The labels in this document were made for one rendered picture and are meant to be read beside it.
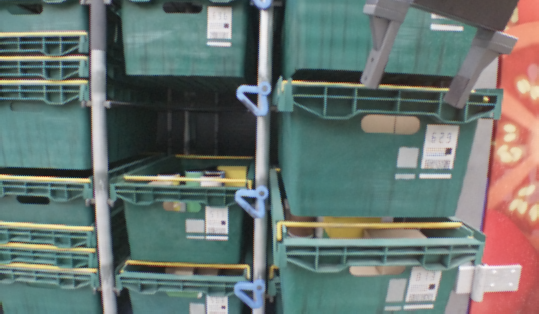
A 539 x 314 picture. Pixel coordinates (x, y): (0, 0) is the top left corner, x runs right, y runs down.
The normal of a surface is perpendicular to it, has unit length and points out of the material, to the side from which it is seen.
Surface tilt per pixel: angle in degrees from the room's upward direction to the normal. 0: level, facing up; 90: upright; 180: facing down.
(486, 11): 113
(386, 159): 98
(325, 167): 95
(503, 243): 90
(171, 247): 98
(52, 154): 98
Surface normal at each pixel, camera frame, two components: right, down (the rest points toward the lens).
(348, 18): 0.01, 0.25
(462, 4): 0.08, 0.49
